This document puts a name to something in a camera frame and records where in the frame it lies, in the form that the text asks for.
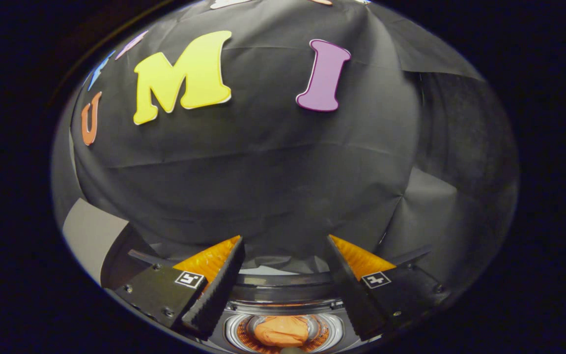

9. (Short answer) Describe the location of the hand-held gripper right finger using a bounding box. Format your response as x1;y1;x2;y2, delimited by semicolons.
326;235;448;342

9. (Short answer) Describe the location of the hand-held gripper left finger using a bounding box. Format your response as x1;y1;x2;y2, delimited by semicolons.
114;235;245;340

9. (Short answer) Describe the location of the dark washing machine lid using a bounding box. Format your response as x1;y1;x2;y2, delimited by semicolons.
128;245;433;301

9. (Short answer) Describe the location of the yellow polo shirt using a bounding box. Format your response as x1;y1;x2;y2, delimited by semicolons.
254;316;311;348

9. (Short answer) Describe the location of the grey cabinet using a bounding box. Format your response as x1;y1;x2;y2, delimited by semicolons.
62;198;166;291

